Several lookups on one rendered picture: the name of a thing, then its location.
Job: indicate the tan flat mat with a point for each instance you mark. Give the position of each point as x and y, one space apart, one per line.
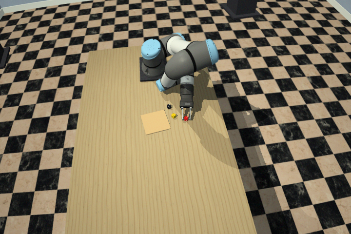
155 122

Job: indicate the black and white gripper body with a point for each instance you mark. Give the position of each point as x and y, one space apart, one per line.
187 92

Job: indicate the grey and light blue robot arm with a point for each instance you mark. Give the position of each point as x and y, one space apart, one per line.
185 60

